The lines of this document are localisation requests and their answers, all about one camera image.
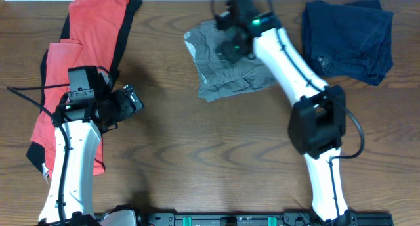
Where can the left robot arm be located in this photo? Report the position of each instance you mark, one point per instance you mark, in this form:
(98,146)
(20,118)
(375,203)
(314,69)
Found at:
(89,109)

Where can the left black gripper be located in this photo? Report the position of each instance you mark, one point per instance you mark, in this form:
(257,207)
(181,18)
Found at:
(126,108)

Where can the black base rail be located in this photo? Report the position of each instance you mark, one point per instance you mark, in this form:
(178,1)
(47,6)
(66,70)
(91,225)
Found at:
(290,218)

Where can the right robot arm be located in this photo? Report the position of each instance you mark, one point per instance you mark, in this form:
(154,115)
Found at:
(318,112)

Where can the red soccer t-shirt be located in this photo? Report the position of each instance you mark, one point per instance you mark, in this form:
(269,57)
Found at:
(95,33)

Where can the folded navy blue garment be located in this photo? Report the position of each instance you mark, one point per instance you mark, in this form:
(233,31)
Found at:
(353,40)

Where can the grey shorts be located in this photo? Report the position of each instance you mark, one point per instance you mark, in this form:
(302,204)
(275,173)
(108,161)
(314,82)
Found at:
(218,78)

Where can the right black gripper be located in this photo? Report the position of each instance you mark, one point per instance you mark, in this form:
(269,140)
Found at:
(228,53)

